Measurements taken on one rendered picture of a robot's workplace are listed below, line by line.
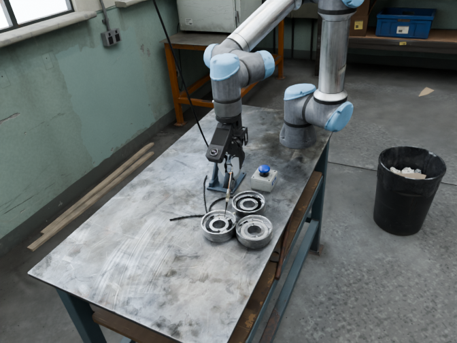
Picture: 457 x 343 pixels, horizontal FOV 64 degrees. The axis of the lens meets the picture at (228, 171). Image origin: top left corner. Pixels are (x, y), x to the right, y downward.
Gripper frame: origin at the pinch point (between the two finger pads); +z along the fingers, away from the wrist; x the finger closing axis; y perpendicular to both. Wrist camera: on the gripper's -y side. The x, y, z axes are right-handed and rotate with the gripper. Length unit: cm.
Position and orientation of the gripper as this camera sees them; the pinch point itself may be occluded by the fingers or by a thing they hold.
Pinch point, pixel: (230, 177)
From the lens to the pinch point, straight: 109.5
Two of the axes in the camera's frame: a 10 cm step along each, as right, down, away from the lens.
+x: -9.2, -1.7, 3.6
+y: 3.9, -5.4, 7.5
